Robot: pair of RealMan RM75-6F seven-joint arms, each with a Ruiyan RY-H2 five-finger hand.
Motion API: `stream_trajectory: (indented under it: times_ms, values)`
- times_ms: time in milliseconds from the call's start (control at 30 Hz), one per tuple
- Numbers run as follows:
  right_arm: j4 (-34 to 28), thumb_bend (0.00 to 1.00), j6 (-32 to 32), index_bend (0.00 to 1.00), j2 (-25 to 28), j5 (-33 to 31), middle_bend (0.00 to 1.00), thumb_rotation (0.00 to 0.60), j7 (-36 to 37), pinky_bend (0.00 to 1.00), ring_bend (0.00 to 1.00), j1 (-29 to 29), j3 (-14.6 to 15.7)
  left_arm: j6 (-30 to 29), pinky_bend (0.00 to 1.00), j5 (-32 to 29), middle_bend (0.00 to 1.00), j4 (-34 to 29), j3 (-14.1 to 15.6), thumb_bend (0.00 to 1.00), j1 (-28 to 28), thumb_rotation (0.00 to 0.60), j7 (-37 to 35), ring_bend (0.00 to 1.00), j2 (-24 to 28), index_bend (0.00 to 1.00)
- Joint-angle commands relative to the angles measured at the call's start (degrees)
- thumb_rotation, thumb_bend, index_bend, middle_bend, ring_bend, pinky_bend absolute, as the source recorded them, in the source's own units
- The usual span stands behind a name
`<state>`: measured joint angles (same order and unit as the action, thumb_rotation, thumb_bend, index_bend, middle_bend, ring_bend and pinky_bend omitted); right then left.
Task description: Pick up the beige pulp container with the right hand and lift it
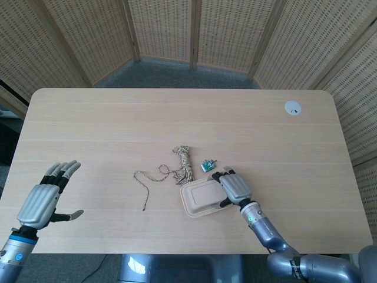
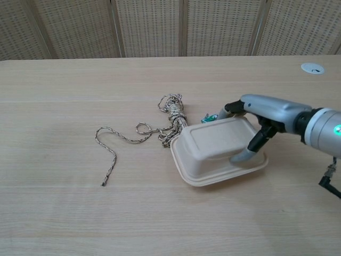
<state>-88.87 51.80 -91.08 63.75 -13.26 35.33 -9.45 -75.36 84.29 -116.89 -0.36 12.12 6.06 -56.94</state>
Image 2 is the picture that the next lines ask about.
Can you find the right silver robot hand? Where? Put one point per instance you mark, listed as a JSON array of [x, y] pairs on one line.
[[266, 112]]

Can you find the beige pulp tray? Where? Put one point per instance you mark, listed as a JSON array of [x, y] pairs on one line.
[[217, 149]]

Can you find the woven bamboo folding screen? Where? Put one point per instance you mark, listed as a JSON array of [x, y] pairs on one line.
[[170, 28]]

